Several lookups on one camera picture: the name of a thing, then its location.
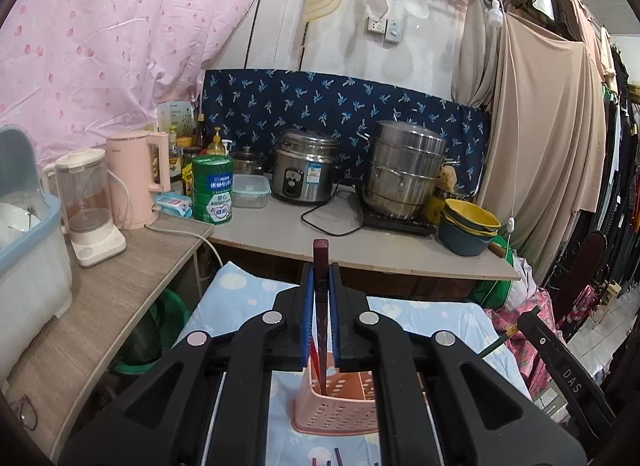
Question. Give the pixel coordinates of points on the dark-framed eyeglasses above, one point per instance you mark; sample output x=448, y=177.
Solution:
x=25, y=413

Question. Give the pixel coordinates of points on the grey counter board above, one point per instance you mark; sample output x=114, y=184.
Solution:
x=280, y=236

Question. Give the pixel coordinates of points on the beige curtain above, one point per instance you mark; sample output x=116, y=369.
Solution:
x=545, y=120

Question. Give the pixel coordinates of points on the small lidded steel pot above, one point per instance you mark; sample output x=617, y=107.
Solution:
x=248, y=161

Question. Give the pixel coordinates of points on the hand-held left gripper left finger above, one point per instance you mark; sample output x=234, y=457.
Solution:
x=309, y=306

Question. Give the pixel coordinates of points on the green plastic basin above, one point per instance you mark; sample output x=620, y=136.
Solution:
x=172, y=311

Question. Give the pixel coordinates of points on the cooking oil bottle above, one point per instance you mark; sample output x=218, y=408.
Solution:
x=174, y=158

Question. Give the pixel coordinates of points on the steel steamer pot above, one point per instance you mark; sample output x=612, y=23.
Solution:
x=405, y=165

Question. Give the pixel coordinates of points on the green yellow-tipped chopstick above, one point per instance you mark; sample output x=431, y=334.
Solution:
x=500, y=343

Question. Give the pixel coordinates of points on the clear plastic food container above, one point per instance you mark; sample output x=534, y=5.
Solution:
x=250, y=192

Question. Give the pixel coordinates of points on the pink electric kettle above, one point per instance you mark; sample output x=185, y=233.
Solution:
x=132, y=180

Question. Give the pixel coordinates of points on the brown loofah sponge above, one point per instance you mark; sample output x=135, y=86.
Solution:
x=448, y=178

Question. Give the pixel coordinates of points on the white carton box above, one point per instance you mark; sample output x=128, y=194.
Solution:
x=175, y=118

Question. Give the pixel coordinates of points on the white dish drainer box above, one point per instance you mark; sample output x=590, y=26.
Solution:
x=30, y=296

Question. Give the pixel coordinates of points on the wooden side shelf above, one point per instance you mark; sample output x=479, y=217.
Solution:
x=125, y=286

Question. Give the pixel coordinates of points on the blue planet-print tablecloth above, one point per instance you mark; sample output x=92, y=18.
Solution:
x=240, y=296

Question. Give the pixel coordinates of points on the black induction cooker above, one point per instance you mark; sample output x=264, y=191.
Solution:
x=395, y=227

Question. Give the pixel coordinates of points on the steel rice cooker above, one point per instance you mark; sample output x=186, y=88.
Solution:
x=305, y=170

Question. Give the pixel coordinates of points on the white wall dial switch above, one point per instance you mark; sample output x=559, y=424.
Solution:
x=393, y=31

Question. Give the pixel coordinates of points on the white blender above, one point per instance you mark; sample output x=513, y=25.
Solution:
x=90, y=241

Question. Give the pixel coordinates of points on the dark wooden chair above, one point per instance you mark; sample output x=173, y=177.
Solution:
x=585, y=266

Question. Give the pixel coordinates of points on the green bag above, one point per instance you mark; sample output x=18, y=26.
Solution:
x=492, y=291

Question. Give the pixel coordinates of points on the yellow snack packet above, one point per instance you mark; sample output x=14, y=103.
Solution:
x=187, y=180

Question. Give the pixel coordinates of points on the wall power socket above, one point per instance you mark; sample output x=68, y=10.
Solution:
x=375, y=26

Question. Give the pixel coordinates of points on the blue tissue packet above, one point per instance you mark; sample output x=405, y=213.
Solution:
x=174, y=205

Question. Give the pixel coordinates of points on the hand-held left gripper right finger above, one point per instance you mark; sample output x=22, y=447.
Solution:
x=333, y=316

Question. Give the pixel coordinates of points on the pink floral cloth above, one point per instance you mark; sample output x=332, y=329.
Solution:
x=520, y=366

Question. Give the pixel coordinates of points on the dark sauce bottle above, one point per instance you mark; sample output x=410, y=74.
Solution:
x=199, y=135

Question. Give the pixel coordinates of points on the navy leaf-print cloth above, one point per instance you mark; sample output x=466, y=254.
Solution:
x=325, y=100

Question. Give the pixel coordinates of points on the row of hanging clothes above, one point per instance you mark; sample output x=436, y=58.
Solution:
x=620, y=170

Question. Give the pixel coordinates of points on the white bowl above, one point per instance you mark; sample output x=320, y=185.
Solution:
x=17, y=221

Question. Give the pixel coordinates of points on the yellow dish soap bottle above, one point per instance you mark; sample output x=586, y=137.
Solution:
x=216, y=145

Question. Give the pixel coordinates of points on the pink spotted curtain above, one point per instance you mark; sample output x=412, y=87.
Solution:
x=125, y=45

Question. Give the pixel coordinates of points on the white light bulb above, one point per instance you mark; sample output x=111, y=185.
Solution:
x=495, y=15

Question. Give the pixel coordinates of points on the pink perforated utensil holder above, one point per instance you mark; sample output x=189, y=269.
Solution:
x=330, y=411

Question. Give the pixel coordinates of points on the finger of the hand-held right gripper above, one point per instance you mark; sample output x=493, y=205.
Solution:
x=537, y=333

